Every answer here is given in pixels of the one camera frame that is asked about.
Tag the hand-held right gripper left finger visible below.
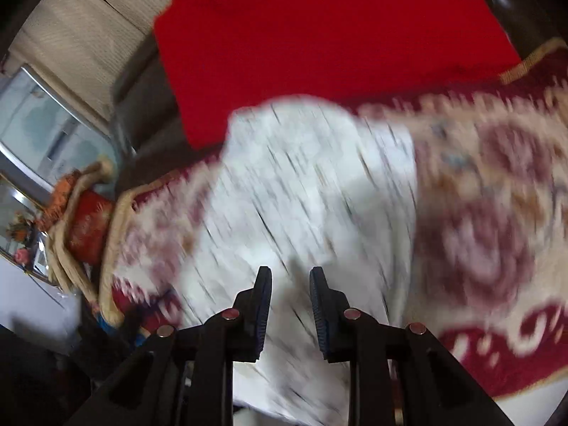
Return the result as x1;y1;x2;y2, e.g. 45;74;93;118
64;266;273;426

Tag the red blanket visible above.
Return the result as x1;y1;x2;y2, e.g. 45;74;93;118
153;0;522;152

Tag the orange patterned cloth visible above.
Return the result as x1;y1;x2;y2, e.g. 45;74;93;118
35;173;85;231

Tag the red gold-print cushion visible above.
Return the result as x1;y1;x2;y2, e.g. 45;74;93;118
66;191;116;267

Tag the beige curtain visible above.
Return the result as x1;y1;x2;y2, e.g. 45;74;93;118
4;0;178;125

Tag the floral maroon beige blanket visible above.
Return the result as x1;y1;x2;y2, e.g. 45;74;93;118
100;44;568;409

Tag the white crackle-print garment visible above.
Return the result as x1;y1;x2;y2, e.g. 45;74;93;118
177;95;420;426

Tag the window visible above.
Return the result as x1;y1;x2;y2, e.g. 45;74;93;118
0;66;116;196

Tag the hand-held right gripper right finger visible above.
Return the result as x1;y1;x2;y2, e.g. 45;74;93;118
309;266;515;426

